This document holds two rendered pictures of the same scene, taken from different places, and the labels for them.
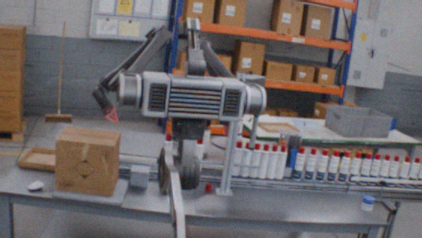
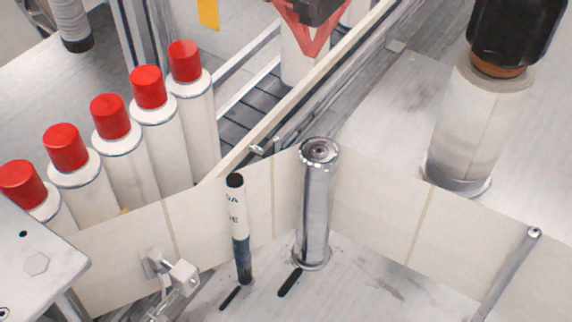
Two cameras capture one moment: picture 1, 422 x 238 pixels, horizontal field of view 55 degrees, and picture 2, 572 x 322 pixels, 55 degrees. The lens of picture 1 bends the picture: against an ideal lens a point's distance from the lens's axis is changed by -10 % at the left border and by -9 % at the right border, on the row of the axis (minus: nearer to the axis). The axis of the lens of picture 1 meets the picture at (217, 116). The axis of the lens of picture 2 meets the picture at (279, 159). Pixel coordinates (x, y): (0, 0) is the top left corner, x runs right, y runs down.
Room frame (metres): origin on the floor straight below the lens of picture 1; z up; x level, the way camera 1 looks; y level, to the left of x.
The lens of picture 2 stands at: (2.80, -0.42, 1.45)
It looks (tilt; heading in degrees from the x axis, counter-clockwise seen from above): 50 degrees down; 131
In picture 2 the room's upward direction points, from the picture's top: straight up
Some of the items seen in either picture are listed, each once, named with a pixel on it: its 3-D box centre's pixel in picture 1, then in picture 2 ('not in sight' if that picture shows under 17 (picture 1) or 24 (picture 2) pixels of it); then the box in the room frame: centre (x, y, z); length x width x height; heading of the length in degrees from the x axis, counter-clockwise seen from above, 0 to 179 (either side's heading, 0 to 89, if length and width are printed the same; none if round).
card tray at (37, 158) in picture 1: (49, 159); not in sight; (2.29, 0.96, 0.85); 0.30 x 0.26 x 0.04; 96
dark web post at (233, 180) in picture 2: not in sight; (240, 234); (2.57, -0.23, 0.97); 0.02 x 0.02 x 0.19
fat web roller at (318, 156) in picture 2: not in sight; (314, 208); (2.60, -0.15, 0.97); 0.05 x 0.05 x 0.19
